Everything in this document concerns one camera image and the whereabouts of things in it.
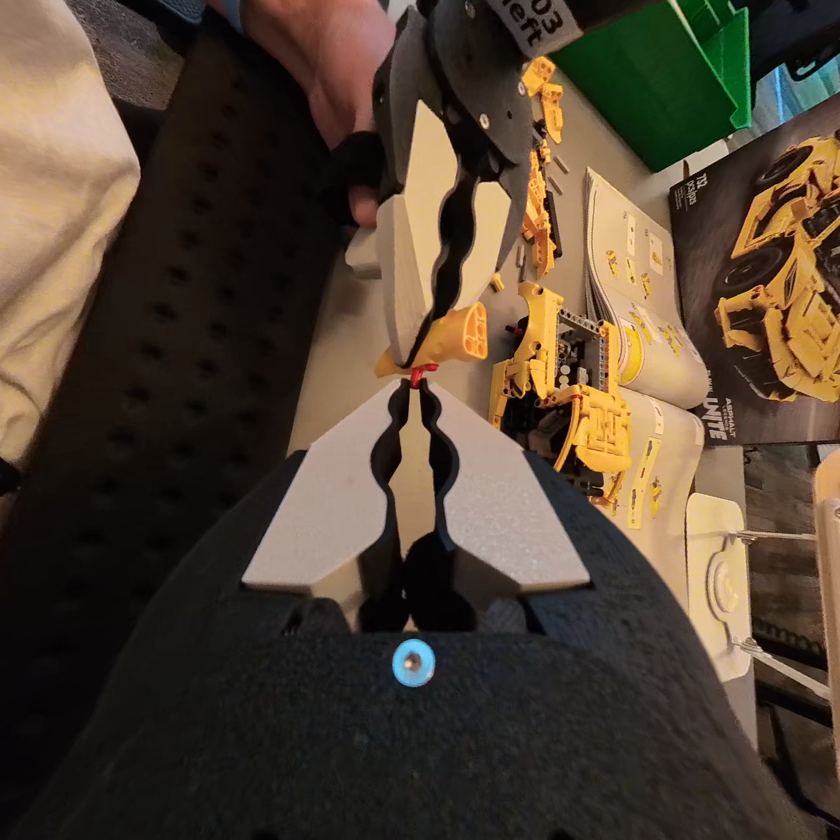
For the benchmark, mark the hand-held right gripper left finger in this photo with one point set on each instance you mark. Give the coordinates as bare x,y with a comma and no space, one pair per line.
321,518

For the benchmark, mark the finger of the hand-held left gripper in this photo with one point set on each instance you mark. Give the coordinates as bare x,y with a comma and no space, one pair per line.
413,262
489,236

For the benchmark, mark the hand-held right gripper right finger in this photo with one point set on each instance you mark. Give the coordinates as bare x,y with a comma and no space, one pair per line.
518,518

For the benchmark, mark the yellow curved panel brick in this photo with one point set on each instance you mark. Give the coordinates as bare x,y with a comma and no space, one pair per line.
469,331

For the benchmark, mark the red connector pin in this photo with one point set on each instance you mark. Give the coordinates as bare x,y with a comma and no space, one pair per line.
417,375

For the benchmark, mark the grey desk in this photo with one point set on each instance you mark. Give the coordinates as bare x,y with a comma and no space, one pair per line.
341,394

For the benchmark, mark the person's left hand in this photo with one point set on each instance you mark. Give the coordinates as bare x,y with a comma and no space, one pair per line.
328,59

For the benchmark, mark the small yellow connector brick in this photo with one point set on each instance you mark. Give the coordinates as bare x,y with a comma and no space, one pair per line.
497,282

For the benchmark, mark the pile of yellow bricks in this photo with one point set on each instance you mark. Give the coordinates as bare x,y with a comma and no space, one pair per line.
538,223

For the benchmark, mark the yellow brick toy car model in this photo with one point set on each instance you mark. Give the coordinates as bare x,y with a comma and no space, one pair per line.
590,420

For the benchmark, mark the pale sticker sheet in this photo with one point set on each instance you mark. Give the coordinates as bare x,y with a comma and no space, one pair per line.
646,485

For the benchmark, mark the building instruction booklet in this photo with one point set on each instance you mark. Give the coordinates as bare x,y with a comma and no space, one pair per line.
643,262

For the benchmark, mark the green plastic bin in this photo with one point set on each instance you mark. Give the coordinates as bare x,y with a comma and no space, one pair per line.
643,98

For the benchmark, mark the instruction sheet on stand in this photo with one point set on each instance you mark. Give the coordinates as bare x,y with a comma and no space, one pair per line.
715,590

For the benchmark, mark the black toy car box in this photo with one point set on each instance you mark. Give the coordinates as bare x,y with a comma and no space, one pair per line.
709,197

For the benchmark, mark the pale blue wristband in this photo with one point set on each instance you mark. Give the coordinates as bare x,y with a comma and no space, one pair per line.
234,12

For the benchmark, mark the black perforated mat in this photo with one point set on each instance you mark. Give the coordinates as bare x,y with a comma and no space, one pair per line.
164,328

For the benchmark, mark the person's white shirt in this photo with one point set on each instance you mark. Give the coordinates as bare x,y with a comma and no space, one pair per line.
52,229

